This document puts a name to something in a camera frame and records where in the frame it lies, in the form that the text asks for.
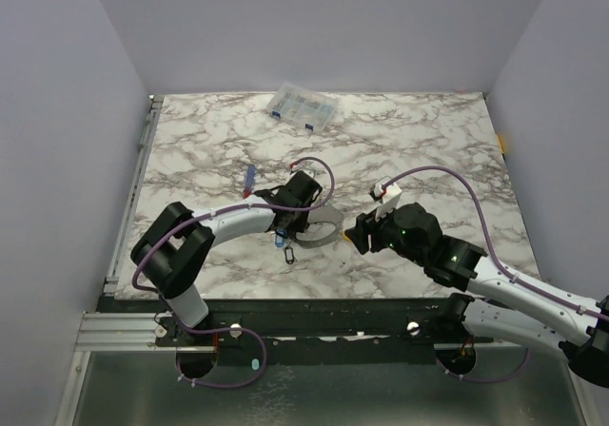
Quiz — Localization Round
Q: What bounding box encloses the blue key tag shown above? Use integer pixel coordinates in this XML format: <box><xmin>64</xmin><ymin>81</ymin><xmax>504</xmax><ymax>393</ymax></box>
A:
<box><xmin>274</xmin><ymin>231</ymin><xmax>286</xmax><ymax>248</ymax></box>

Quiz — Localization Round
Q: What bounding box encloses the black key tag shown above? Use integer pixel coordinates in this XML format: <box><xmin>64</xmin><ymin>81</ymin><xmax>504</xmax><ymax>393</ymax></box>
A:
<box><xmin>284</xmin><ymin>246</ymin><xmax>295</xmax><ymax>264</ymax></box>

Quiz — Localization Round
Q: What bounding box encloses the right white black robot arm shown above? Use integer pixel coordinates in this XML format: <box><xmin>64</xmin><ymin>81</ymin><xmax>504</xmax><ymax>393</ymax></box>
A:
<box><xmin>345</xmin><ymin>203</ymin><xmax>608</xmax><ymax>387</ymax></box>

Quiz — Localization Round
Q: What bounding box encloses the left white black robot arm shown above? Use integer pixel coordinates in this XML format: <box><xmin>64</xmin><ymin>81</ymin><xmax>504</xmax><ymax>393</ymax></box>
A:
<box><xmin>130</xmin><ymin>171</ymin><xmax>323</xmax><ymax>345</ymax></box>

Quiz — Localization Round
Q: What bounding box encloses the blue red screwdriver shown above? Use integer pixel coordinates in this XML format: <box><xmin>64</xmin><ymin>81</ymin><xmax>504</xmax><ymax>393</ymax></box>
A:
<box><xmin>243</xmin><ymin>165</ymin><xmax>257</xmax><ymax>199</ymax></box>

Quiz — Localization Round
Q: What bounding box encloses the clear plastic organizer box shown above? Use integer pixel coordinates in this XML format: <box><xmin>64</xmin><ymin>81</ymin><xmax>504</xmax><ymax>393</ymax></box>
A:
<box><xmin>266</xmin><ymin>83</ymin><xmax>340</xmax><ymax>133</ymax></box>

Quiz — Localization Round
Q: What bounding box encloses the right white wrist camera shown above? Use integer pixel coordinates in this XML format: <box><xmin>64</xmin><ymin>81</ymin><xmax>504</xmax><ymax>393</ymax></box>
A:
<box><xmin>369</xmin><ymin>176</ymin><xmax>402</xmax><ymax>222</ymax></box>

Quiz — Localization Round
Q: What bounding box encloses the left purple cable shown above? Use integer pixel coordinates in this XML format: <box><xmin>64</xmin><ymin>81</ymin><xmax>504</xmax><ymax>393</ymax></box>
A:
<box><xmin>131</xmin><ymin>157</ymin><xmax>337</xmax><ymax>332</ymax></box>

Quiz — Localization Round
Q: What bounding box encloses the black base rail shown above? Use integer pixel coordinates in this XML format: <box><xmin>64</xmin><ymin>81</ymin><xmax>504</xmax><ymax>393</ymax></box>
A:
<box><xmin>156</xmin><ymin>295</ymin><xmax>548</xmax><ymax>365</ymax></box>

